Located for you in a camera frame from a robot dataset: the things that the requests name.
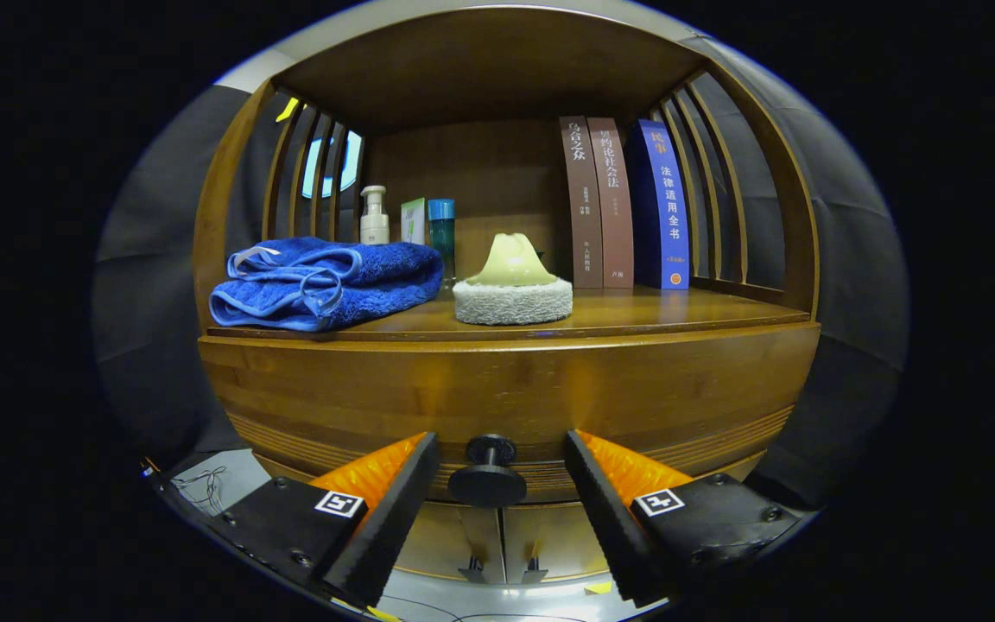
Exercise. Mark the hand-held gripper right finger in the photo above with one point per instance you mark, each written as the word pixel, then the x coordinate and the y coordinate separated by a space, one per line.
pixel 608 518

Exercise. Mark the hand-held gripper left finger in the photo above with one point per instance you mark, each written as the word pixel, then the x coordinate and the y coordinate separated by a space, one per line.
pixel 394 518

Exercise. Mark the wooden cabinet door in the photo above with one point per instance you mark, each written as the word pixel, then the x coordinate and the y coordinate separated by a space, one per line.
pixel 558 536
pixel 446 536

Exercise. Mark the wooden countertop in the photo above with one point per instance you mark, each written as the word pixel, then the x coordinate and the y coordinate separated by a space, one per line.
pixel 679 311

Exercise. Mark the brown wooden cabinet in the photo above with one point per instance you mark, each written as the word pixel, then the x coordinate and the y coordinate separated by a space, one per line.
pixel 480 173

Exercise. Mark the yellow floor tape piece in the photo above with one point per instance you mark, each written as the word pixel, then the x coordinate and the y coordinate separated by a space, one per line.
pixel 598 587

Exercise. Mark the folded blue towel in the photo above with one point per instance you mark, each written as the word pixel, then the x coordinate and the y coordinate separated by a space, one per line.
pixel 325 285

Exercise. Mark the clear blue bottle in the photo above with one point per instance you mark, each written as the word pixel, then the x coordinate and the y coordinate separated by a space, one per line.
pixel 441 229

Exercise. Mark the white and green tube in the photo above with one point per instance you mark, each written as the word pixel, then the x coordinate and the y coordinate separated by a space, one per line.
pixel 413 225

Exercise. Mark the white pump bottle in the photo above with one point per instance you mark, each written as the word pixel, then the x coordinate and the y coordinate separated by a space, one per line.
pixel 374 225

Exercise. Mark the reddish brown book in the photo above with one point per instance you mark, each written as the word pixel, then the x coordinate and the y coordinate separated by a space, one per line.
pixel 617 216

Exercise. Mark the dark brown book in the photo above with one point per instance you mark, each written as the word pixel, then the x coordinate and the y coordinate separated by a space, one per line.
pixel 584 216

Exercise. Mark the blue book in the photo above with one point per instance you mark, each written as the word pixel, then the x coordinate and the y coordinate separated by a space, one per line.
pixel 666 216

